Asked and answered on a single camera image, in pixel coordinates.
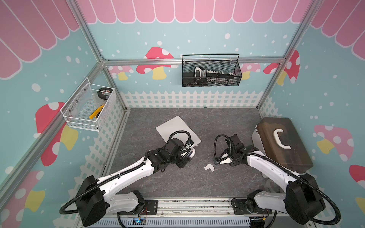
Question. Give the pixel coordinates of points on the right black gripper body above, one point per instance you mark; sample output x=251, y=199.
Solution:
x=231, y=155

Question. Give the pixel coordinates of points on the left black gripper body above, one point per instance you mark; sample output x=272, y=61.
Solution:
x=173, y=159

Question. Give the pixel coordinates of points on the silver laptop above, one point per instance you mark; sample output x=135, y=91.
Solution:
x=176, y=124

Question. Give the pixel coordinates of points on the white wireless mouse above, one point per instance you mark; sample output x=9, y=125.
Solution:
x=191, y=153

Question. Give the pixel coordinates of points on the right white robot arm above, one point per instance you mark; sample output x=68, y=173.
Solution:
x=301, y=199

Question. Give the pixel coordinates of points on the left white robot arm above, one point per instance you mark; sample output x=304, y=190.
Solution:
x=97, y=197

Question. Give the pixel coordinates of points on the brown lidded storage box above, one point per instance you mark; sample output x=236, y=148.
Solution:
x=279, y=140

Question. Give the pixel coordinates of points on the socket bit set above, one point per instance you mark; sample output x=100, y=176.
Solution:
x=211, y=77

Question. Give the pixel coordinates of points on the yellow tool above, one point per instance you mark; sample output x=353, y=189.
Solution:
x=96, y=113

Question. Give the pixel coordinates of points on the black tape roll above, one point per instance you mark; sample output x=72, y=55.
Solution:
x=104, y=93

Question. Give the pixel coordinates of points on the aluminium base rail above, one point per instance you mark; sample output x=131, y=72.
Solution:
x=194, y=213

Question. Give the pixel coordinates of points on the black wire mesh basket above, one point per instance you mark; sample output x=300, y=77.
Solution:
x=216, y=62

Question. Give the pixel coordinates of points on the white wire mesh basket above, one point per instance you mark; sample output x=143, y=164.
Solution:
x=83, y=102

